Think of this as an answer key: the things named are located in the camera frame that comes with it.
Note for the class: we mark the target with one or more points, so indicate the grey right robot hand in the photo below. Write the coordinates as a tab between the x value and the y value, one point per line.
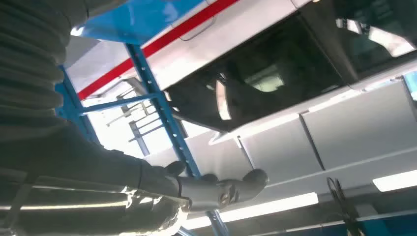
97	195

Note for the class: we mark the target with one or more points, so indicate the blue steel shelf rack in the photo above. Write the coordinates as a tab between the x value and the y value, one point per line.
130	22

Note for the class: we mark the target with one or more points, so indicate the ceiling light strip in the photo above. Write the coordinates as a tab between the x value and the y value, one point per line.
397	180
260	205

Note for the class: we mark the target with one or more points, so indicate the white car red stripe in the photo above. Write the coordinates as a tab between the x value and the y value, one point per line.
228	32

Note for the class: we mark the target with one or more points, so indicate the black tripod stand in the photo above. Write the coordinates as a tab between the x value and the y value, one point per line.
348	215

